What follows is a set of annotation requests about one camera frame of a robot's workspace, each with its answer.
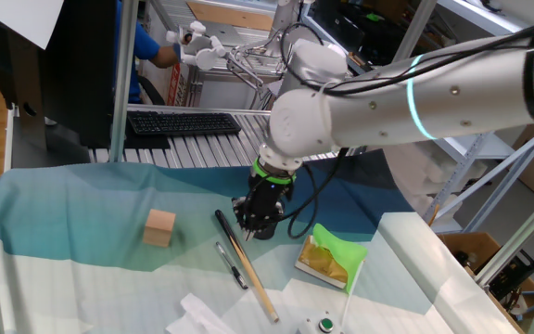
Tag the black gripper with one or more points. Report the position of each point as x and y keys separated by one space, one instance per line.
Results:
x=267 y=197

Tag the clear pen with black grip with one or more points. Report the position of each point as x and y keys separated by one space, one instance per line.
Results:
x=231 y=265

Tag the person bare forearm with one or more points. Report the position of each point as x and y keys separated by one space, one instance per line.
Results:
x=165 y=56

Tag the black mesh pen holder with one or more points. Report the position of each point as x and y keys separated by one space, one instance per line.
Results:
x=267 y=235

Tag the teleoperator hand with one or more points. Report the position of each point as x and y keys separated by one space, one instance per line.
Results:
x=181 y=48

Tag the black and wood cue stick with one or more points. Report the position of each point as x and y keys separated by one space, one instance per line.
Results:
x=246 y=264

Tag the gold and white tissue pack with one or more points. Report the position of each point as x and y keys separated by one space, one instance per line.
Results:
x=318 y=264

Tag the green flag on white pole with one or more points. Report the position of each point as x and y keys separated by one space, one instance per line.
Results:
x=346 y=253

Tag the wooden block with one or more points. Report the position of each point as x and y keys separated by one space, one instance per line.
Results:
x=159 y=229

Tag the white paper tissue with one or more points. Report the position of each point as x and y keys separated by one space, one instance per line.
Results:
x=197 y=317

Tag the black keyboard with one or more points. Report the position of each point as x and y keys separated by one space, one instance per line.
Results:
x=183 y=123

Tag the grey metal cabinet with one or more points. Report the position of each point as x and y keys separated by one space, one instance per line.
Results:
x=220 y=95

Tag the grey box with green button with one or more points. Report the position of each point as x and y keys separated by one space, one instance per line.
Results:
x=325 y=325

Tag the red and white sign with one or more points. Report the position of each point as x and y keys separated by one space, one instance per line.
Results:
x=173 y=88

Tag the black office chair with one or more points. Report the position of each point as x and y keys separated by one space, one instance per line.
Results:
x=151 y=95

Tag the white haptic control device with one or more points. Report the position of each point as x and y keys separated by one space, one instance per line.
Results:
x=209 y=58

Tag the white foam packing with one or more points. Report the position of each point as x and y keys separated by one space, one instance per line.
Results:
x=420 y=176

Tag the teal blue white tablecloth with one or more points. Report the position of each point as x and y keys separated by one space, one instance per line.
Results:
x=86 y=260

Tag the wooden board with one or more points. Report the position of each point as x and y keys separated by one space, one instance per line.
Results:
x=239 y=16

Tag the silver cylindrical column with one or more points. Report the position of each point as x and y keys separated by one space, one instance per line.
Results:
x=284 y=16

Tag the person torso in blue shirt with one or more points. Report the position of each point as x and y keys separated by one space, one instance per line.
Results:
x=142 y=46

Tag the cardboard box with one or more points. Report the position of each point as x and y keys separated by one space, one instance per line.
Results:
x=475 y=243

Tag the grey monitor stand base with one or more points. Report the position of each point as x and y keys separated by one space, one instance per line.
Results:
x=40 y=148

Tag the black monitor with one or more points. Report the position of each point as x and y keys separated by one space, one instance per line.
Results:
x=77 y=69

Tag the blue grey steel shelf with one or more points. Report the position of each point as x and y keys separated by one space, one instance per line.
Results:
x=489 y=178

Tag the white shelf board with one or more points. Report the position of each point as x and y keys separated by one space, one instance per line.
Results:
x=480 y=14

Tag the white paper sheet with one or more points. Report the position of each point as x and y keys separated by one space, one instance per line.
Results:
x=21 y=18

